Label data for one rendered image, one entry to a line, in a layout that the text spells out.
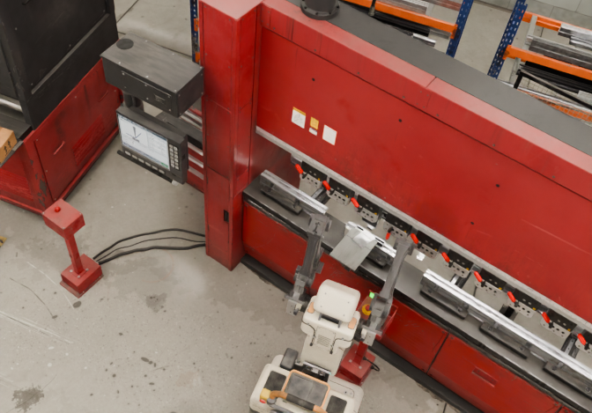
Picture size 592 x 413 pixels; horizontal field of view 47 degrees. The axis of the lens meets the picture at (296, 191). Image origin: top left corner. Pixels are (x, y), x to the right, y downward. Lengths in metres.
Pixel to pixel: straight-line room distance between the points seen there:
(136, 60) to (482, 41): 4.57
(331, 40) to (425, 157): 0.75
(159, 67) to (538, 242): 2.12
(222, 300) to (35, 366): 1.32
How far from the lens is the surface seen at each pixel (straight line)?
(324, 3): 3.44
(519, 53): 5.17
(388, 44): 3.40
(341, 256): 4.09
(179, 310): 5.00
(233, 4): 3.52
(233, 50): 3.56
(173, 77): 3.64
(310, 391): 3.77
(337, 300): 3.51
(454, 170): 3.45
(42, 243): 5.46
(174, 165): 3.96
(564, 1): 7.95
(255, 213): 4.57
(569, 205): 3.31
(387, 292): 3.66
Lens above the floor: 4.37
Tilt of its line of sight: 51 degrees down
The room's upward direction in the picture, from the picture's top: 8 degrees clockwise
